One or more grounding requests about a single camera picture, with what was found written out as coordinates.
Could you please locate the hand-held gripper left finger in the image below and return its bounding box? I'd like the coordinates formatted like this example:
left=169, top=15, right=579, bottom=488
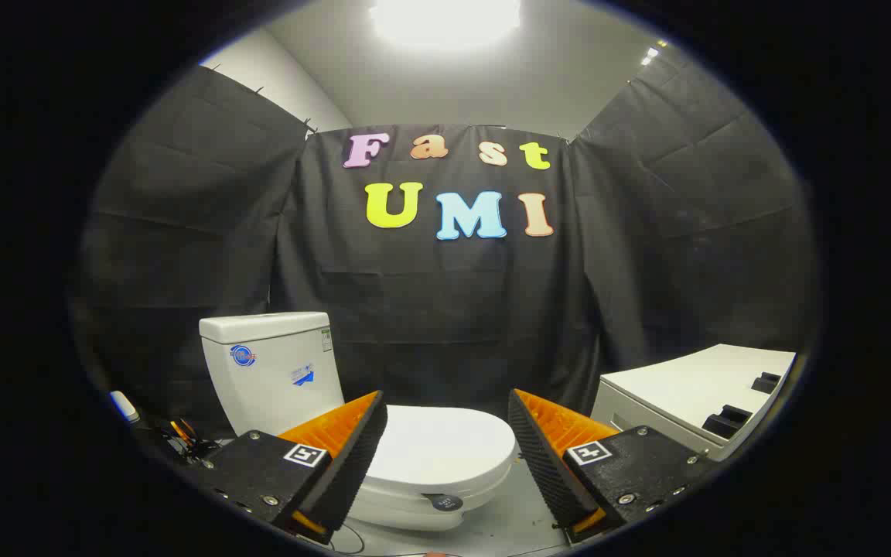
left=198, top=391, right=389, bottom=543

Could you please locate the white toilet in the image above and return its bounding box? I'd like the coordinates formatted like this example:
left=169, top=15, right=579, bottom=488
left=198, top=312, right=517, bottom=533

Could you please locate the white drawer cabinet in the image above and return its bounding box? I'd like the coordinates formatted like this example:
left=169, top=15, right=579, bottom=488
left=591, top=344, right=798, bottom=463

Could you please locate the orange and black tool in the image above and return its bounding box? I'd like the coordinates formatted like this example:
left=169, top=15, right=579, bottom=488
left=166, top=418, right=220, bottom=466

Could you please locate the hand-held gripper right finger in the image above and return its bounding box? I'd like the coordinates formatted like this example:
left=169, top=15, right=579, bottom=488
left=507, top=388, right=718, bottom=542

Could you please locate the small white device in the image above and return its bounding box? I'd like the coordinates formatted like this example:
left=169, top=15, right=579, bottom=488
left=109, top=391, right=141, bottom=425

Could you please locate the white toilet lid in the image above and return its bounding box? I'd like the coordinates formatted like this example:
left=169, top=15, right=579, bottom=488
left=364, top=405, right=517, bottom=490

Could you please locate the black backdrop cloth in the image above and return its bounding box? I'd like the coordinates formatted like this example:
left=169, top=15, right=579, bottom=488
left=74, top=66, right=818, bottom=438

